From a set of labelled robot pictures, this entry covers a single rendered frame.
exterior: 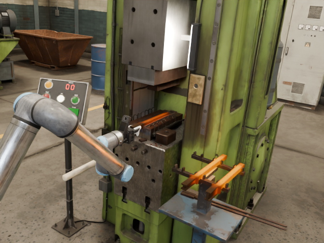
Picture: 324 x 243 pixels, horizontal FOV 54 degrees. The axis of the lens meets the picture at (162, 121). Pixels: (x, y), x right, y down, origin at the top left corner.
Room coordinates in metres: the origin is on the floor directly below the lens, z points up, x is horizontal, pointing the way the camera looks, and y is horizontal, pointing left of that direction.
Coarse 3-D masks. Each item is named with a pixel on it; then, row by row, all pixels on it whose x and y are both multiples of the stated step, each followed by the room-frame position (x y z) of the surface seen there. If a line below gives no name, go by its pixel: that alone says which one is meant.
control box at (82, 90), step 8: (40, 80) 2.08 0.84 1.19; (48, 80) 2.08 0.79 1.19; (56, 80) 2.08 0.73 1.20; (64, 80) 2.08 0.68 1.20; (40, 88) 2.05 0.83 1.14; (48, 88) 2.05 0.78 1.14; (56, 88) 2.05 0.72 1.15; (64, 88) 2.05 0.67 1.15; (72, 88) 2.04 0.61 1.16; (80, 88) 2.04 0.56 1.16; (88, 88) 2.06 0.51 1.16; (56, 96) 2.02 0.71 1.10; (64, 96) 2.02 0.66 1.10; (72, 96) 2.02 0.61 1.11; (80, 96) 2.02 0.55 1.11; (88, 96) 2.06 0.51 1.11; (64, 104) 1.99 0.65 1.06; (72, 104) 1.99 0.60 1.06; (80, 104) 1.99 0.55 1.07; (88, 104) 2.06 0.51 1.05; (80, 112) 1.96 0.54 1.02; (80, 120) 1.93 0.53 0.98
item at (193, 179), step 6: (222, 156) 1.61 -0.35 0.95; (216, 162) 1.53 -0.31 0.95; (204, 168) 1.45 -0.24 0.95; (210, 168) 1.46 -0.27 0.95; (198, 174) 1.39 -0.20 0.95; (204, 174) 1.41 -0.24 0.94; (186, 180) 1.31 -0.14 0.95; (192, 180) 1.31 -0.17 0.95; (198, 180) 1.34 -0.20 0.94; (186, 186) 1.27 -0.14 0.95
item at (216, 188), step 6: (234, 168) 1.48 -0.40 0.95; (240, 168) 1.49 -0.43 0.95; (228, 174) 1.41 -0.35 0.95; (234, 174) 1.42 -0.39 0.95; (222, 180) 1.34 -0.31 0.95; (228, 180) 1.36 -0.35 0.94; (216, 186) 1.27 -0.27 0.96; (222, 186) 1.31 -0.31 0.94; (210, 192) 1.21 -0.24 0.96; (216, 192) 1.27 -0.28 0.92; (210, 198) 1.22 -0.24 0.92
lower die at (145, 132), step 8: (152, 112) 2.21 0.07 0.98; (160, 112) 2.19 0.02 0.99; (176, 112) 2.21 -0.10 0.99; (136, 120) 2.01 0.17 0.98; (144, 120) 2.00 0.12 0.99; (160, 120) 2.02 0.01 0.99; (168, 120) 2.03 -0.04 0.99; (176, 120) 2.12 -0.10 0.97; (144, 128) 1.86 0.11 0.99; (152, 128) 1.85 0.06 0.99; (160, 128) 1.93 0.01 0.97; (144, 136) 1.86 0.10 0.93
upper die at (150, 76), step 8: (128, 72) 1.93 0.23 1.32; (136, 72) 1.90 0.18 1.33; (144, 72) 1.87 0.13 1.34; (152, 72) 1.84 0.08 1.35; (160, 72) 1.88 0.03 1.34; (168, 72) 1.97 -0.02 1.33; (176, 72) 2.06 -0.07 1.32; (184, 72) 2.16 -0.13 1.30; (136, 80) 1.90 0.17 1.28; (144, 80) 1.87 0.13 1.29; (152, 80) 1.84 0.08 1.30; (160, 80) 1.89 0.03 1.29; (168, 80) 1.98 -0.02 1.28
